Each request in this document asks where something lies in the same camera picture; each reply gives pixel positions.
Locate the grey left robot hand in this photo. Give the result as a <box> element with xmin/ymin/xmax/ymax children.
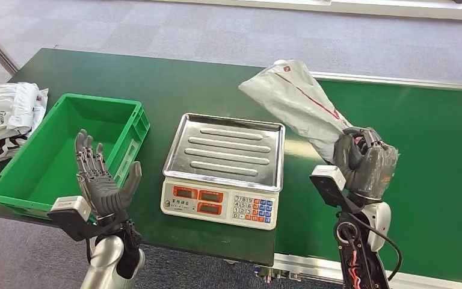
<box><xmin>74</xmin><ymin>128</ymin><xmax>143</xmax><ymax>225</ymax></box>

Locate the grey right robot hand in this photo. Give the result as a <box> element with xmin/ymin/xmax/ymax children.
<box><xmin>332</xmin><ymin>126</ymin><xmax>399</xmax><ymax>202</ymax></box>

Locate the white package with red print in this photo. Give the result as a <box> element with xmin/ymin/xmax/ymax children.
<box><xmin>239</xmin><ymin>60</ymin><xmax>353</xmax><ymax>164</ymax></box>

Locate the green conveyor belt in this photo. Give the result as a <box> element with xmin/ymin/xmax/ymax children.
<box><xmin>274</xmin><ymin>78</ymin><xmax>462</xmax><ymax>285</ymax></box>

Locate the connector cluster under conveyor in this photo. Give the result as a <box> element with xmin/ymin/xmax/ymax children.
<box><xmin>254</xmin><ymin>266</ymin><xmax>303</xmax><ymax>285</ymax></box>

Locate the green plastic crate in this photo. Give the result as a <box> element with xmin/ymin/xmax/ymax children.
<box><xmin>0</xmin><ymin>93</ymin><xmax>151</xmax><ymax>221</ymax></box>

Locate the white bag with black-red print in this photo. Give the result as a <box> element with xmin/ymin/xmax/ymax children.
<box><xmin>0</xmin><ymin>88</ymin><xmax>49</xmax><ymax>169</ymax></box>

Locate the white scale with steel tray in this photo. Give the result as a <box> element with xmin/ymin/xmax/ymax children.
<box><xmin>160</xmin><ymin>113</ymin><xmax>286</xmax><ymax>231</ymax></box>

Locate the white mailer bag with logo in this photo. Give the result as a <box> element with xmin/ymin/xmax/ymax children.
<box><xmin>0</xmin><ymin>82</ymin><xmax>40</xmax><ymax>148</ymax></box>

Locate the white low ledge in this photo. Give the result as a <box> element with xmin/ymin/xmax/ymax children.
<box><xmin>151</xmin><ymin>0</ymin><xmax>462</xmax><ymax>22</ymax></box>

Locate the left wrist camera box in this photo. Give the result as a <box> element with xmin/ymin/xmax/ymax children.
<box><xmin>48</xmin><ymin>195</ymin><xmax>96</xmax><ymax>243</ymax></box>

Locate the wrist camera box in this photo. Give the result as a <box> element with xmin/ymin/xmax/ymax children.
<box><xmin>48</xmin><ymin>195</ymin><xmax>96</xmax><ymax>243</ymax></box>
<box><xmin>309</xmin><ymin>165</ymin><xmax>356</xmax><ymax>213</ymax></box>

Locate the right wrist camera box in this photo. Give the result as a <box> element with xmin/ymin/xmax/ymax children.
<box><xmin>309</xmin><ymin>165</ymin><xmax>356</xmax><ymax>213</ymax></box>

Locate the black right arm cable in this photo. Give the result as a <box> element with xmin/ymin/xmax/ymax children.
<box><xmin>336</xmin><ymin>211</ymin><xmax>402</xmax><ymax>282</ymax></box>

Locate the aluminium conveyor side rail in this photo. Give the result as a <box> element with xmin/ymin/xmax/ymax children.
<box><xmin>310</xmin><ymin>70</ymin><xmax>462</xmax><ymax>93</ymax></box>
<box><xmin>273</xmin><ymin>252</ymin><xmax>462</xmax><ymax>289</ymax></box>

